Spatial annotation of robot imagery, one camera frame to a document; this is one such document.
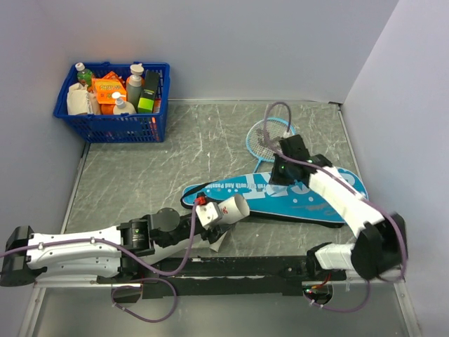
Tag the orange snack packet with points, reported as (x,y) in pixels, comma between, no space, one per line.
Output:
(104,87)

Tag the aluminium rail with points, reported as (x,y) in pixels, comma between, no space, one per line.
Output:
(87,282)

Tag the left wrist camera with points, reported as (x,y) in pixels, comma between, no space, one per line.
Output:
(208,212)

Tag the white shuttlecock tube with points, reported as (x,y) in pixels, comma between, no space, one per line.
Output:
(233,210)

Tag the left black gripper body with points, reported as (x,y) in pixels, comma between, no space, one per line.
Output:
(186,226)

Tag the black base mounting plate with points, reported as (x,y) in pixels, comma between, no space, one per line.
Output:
(217,287)

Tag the black green box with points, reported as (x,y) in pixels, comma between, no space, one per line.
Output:
(149,92)

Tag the beige pump bottle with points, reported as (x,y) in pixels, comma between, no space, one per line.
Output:
(122,106)

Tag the green drink bottle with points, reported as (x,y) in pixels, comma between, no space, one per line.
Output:
(84,75)

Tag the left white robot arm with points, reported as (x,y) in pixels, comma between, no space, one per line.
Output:
(118,252)

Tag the beige cloth bag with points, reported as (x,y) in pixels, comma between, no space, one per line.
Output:
(81,102)

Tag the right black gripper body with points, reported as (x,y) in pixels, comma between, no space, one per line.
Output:
(281,173)

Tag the blue badminton racket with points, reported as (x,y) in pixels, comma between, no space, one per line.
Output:
(261,137)

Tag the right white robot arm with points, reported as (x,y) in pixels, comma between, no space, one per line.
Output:
(380,238)

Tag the grey pump bottle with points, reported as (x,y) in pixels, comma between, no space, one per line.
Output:
(134,84)

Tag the blue racket cover bag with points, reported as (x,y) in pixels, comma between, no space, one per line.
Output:
(296,203)

